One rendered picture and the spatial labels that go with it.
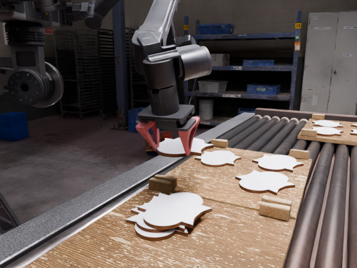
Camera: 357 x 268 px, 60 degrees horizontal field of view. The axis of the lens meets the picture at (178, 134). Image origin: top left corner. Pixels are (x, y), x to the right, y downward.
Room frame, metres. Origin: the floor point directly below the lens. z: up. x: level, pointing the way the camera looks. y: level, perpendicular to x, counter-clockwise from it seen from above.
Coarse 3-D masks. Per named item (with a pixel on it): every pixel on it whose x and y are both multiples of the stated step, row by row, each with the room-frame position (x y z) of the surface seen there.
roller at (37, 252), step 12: (252, 120) 1.62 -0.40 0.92; (228, 132) 1.34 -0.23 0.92; (240, 132) 1.40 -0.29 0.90; (132, 192) 0.71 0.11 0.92; (120, 204) 0.65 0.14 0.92; (96, 216) 0.59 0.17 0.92; (72, 228) 0.54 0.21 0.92; (60, 240) 0.50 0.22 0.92; (36, 252) 0.47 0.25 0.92; (12, 264) 0.43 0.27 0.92; (24, 264) 0.44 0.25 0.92
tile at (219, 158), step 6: (216, 150) 0.98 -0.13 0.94; (222, 150) 0.98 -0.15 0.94; (198, 156) 0.92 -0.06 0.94; (204, 156) 0.92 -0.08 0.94; (210, 156) 0.92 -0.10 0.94; (216, 156) 0.92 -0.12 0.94; (222, 156) 0.92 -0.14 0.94; (228, 156) 0.92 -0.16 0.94; (234, 156) 0.92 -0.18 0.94; (204, 162) 0.86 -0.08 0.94; (210, 162) 0.86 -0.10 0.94; (216, 162) 0.86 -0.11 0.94; (222, 162) 0.86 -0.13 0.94; (228, 162) 0.86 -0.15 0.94
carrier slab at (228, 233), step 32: (160, 192) 0.67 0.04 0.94; (96, 224) 0.53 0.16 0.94; (128, 224) 0.53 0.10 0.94; (224, 224) 0.53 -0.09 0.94; (256, 224) 0.53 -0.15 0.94; (288, 224) 0.53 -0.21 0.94; (64, 256) 0.43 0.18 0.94; (96, 256) 0.43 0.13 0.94; (128, 256) 0.43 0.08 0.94; (160, 256) 0.43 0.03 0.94; (192, 256) 0.43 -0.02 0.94; (224, 256) 0.43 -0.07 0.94; (256, 256) 0.43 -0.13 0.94
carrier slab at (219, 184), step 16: (192, 160) 0.91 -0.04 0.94; (240, 160) 0.91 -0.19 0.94; (304, 160) 0.91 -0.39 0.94; (176, 176) 0.78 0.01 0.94; (192, 176) 0.78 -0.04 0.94; (208, 176) 0.78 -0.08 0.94; (224, 176) 0.78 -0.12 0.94; (288, 176) 0.78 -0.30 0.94; (304, 176) 0.78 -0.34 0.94; (192, 192) 0.67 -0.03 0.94; (208, 192) 0.67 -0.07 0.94; (224, 192) 0.67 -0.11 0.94; (240, 192) 0.67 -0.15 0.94; (288, 192) 0.67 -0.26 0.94; (256, 208) 0.59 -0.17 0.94
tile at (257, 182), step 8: (240, 176) 0.76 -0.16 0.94; (248, 176) 0.76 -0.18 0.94; (256, 176) 0.76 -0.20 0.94; (264, 176) 0.76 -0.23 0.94; (272, 176) 0.76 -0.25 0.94; (280, 176) 0.76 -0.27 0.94; (240, 184) 0.70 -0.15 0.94; (248, 184) 0.70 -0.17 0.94; (256, 184) 0.70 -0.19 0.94; (264, 184) 0.70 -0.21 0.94; (272, 184) 0.70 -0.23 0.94; (280, 184) 0.70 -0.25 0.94; (288, 184) 0.70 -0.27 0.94; (256, 192) 0.67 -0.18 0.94; (264, 192) 0.67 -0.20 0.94; (272, 192) 0.67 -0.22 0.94
